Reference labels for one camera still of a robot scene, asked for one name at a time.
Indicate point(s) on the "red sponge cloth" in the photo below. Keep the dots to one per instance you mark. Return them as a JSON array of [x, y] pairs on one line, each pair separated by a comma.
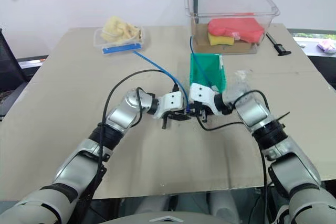
[[236, 28]]

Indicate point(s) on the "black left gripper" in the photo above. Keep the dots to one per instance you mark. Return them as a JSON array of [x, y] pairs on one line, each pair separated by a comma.
[[170, 113]]

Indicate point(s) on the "black caliper tool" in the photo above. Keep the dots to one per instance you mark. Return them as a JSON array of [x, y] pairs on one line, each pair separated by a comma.
[[278, 47]]

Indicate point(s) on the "crumpled clear plastic bag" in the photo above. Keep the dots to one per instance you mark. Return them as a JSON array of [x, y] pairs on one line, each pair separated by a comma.
[[240, 85]]

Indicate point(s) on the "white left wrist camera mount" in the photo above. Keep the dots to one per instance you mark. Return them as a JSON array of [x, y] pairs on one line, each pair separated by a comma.
[[172, 101]]

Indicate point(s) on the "pale yellow crumpled cloth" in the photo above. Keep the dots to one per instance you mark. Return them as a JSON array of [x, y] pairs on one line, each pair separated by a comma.
[[118, 28]]

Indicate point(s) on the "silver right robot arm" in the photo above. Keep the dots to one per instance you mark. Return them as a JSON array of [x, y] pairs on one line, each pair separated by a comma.
[[253, 113]]

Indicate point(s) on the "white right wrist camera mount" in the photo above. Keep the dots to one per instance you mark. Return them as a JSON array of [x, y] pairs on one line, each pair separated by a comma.
[[203, 93]]

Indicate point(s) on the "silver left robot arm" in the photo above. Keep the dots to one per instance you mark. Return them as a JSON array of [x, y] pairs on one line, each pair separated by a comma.
[[123, 116]]

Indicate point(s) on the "brown cardboard table sheet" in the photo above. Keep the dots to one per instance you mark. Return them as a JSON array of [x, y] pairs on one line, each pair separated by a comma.
[[78, 90]]

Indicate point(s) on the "pale rounded shape under table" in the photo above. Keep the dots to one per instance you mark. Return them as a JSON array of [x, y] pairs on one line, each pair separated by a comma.
[[225, 204]]

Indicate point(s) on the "pink crumpled item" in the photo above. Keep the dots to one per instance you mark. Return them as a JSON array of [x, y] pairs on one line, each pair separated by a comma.
[[326, 45]]

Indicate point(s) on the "black mesh chair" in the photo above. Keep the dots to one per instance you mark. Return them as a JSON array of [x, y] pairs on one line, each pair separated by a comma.
[[9, 72]]

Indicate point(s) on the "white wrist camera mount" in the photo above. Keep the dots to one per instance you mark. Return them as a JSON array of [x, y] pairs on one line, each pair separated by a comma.
[[203, 93], [172, 101]]

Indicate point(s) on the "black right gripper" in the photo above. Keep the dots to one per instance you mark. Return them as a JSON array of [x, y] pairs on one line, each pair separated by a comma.
[[202, 108]]

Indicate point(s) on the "black zip tie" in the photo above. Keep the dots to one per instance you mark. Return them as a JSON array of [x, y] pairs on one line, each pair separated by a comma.
[[281, 118]]

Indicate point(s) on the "large clear plastic container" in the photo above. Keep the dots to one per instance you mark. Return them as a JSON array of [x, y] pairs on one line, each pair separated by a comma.
[[231, 6]]

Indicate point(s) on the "grey robot torso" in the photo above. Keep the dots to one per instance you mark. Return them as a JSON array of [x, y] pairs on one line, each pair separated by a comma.
[[168, 220]]

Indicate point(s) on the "small clear container blue clip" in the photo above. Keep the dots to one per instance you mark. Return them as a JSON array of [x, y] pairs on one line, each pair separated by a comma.
[[118, 47]]

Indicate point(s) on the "yellow sponge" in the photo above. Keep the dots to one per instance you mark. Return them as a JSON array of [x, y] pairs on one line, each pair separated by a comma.
[[220, 40]]

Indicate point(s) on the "brown cardboard piece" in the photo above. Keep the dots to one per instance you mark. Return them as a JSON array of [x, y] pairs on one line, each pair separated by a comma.
[[231, 47]]

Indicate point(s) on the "green plastic bin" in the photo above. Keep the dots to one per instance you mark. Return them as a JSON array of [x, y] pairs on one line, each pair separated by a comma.
[[207, 69]]

